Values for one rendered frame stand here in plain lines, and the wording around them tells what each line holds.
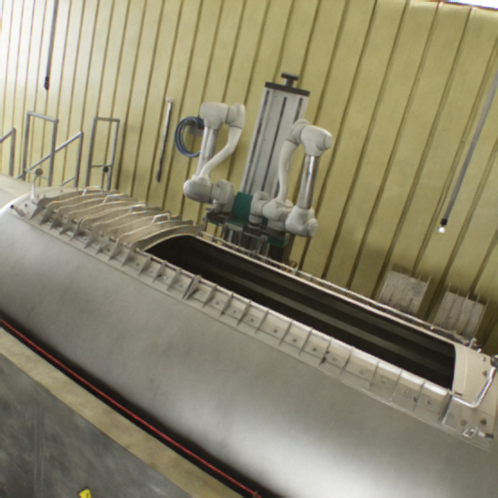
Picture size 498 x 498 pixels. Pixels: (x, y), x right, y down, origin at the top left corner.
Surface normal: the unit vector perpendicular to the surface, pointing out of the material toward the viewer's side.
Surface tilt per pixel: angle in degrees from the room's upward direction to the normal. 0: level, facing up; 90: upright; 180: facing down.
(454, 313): 71
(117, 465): 90
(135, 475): 90
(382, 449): 50
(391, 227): 90
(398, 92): 90
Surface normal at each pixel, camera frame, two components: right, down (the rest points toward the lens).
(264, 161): -0.38, 0.22
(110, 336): -0.30, -0.29
